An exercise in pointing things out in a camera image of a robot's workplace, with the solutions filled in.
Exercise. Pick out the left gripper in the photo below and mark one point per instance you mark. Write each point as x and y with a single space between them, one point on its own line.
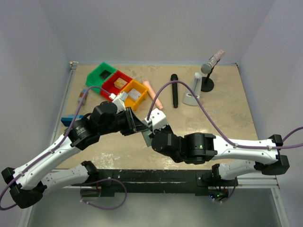
134 124

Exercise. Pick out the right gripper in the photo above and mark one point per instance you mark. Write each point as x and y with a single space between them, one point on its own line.
166 127

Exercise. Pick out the sage green card holder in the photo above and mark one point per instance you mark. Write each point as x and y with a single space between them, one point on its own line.
147 134

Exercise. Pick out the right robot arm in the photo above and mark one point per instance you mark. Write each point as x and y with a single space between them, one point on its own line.
199 148

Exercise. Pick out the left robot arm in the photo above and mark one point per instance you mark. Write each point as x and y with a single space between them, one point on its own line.
27 183

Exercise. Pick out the block in yellow bin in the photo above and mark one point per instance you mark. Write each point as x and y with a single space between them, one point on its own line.
134 94

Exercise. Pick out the yellow plastic bin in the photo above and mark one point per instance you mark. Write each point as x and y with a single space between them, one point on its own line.
141 88

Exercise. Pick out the pink microphone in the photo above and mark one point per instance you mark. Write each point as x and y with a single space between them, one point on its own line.
153 94

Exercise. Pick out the block in red bin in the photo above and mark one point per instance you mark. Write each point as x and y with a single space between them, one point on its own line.
120 83

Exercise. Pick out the red plastic bin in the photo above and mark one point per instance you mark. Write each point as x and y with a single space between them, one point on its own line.
113 83

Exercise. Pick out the grey metronome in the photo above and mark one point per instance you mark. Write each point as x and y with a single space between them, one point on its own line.
195 86

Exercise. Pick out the green plastic bin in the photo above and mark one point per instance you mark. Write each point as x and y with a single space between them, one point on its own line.
100 74

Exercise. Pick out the black microphone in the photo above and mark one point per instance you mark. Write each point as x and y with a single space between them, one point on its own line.
174 90

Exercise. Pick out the toy block hammer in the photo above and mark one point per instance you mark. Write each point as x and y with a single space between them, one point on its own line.
67 119

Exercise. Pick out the black microphone stand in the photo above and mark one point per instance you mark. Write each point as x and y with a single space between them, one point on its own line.
207 83

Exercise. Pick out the glitter microphone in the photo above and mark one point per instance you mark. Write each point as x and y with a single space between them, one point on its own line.
211 62

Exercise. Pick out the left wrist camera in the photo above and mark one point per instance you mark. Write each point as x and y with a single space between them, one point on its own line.
119 100

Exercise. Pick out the aluminium frame rail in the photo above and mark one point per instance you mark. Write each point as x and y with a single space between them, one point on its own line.
25 215

